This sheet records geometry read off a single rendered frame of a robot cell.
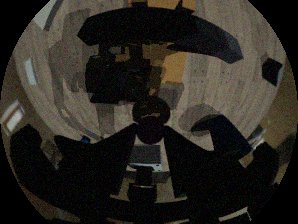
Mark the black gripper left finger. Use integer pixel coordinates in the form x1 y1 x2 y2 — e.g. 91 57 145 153
55 123 137 197

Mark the blue ball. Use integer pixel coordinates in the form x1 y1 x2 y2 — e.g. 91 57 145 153
80 137 90 144

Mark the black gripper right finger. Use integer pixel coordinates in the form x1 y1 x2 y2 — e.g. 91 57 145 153
164 125 243 198

